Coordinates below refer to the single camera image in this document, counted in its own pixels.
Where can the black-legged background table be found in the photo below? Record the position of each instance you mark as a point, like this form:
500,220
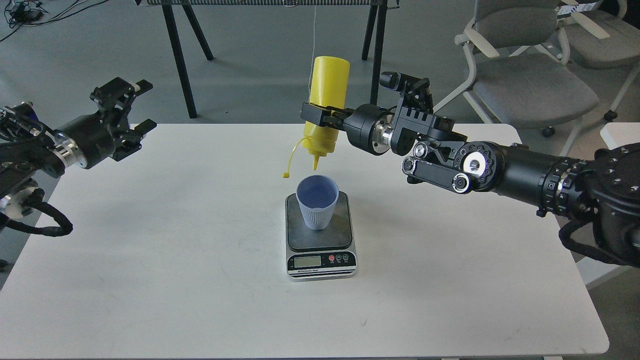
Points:
236,58

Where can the grey office chair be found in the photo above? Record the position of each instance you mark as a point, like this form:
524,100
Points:
517,74
601,40

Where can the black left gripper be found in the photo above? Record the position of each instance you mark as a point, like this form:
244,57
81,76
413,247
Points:
89,139

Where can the blue plastic cup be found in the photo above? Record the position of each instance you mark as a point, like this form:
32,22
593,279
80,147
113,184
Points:
317,197

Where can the digital kitchen scale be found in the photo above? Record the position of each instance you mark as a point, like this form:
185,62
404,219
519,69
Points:
320,254

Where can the yellow squeeze bottle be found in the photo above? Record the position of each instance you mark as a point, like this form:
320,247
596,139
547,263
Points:
328,87

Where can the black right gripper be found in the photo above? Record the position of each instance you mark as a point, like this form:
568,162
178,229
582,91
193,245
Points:
364,126

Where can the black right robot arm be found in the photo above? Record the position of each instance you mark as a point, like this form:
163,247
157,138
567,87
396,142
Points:
600,197

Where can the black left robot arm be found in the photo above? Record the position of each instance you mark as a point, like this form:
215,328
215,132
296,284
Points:
28,145

